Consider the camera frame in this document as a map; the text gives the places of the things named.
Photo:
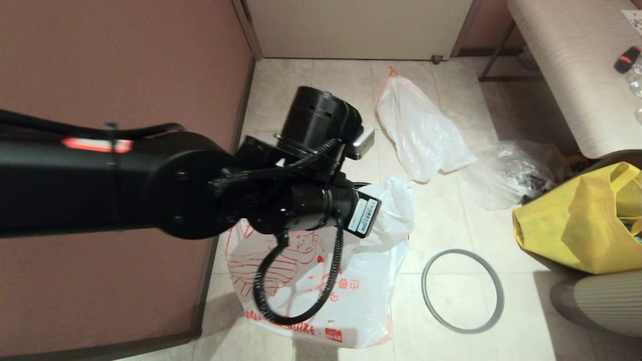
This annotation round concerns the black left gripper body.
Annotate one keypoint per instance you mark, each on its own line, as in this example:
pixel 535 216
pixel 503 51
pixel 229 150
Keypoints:
pixel 316 208

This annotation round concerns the new white red-printed bag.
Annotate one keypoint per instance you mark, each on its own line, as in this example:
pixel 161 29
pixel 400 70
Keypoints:
pixel 366 291

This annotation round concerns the white plastic bag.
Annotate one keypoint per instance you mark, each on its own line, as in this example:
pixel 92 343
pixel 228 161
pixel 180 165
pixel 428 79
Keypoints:
pixel 421 130

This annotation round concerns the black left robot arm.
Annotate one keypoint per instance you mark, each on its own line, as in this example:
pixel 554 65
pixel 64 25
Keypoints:
pixel 75 190

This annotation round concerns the clear crumpled plastic bag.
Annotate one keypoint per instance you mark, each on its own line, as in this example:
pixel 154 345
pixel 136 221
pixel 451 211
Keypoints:
pixel 501 170

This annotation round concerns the yellow fabric bag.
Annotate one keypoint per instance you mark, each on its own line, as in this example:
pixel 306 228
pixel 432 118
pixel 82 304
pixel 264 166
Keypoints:
pixel 562 225

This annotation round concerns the white door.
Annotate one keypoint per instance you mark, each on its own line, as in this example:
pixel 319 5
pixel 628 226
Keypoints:
pixel 361 25

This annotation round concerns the small metal door stopper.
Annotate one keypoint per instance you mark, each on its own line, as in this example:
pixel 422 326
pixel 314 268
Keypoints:
pixel 436 60

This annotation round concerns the beige ribbed round ottoman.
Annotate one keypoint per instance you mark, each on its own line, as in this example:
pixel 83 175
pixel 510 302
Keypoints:
pixel 602 306

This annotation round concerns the clear drinking glass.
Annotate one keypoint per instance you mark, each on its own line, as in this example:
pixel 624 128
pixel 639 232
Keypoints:
pixel 639 118

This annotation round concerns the clear plastic bottle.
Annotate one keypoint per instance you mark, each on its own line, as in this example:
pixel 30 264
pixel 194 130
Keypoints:
pixel 637 82

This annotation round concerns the black orange marker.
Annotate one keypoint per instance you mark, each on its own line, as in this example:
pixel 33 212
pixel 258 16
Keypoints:
pixel 627 59

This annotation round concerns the white printed paper sheet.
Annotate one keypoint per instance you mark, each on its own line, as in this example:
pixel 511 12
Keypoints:
pixel 634 20

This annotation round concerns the dark metal table leg frame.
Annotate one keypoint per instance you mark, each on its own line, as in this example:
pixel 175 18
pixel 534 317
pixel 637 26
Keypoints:
pixel 506 78

